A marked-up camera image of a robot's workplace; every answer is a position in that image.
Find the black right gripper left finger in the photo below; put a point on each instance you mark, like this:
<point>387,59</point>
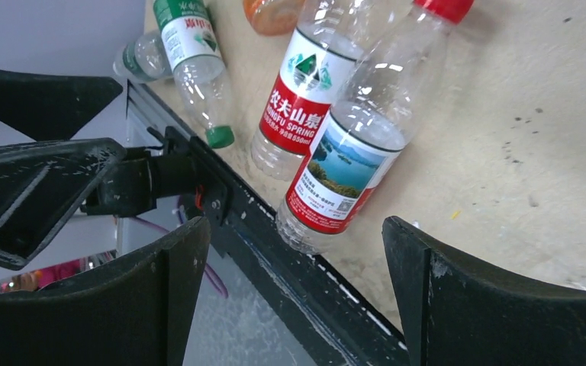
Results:
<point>135,310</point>

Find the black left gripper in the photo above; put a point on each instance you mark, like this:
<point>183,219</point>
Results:
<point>43,183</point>

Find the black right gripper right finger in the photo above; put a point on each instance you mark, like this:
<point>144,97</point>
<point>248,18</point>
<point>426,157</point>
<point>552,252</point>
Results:
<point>457,309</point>

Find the dark green label bottle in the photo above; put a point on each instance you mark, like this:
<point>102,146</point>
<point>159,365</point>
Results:
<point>143,60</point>

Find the red cap scenic bottle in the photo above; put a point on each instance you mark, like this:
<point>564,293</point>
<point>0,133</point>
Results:
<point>376,114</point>

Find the green label water bottle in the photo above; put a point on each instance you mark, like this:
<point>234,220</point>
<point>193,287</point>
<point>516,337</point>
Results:
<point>198,69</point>

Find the orange juice bottle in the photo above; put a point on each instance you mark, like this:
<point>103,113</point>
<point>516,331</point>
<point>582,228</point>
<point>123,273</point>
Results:
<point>272,17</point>

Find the red cap water bottle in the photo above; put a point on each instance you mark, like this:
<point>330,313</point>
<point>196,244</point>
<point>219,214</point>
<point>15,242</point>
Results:
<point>328,40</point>

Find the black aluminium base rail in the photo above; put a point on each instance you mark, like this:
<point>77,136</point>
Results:
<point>333,322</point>

